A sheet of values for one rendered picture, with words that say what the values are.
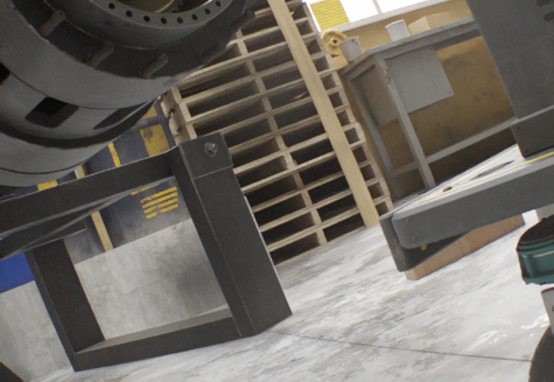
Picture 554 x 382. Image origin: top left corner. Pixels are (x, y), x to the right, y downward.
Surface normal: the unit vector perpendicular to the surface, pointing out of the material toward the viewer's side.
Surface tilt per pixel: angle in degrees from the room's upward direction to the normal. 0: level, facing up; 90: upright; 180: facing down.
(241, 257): 90
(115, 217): 90
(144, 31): 161
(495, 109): 90
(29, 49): 125
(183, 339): 90
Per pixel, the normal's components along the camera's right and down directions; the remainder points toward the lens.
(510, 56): -0.73, 0.28
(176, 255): 0.26, -0.15
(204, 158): 0.69, -0.31
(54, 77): -0.15, 0.86
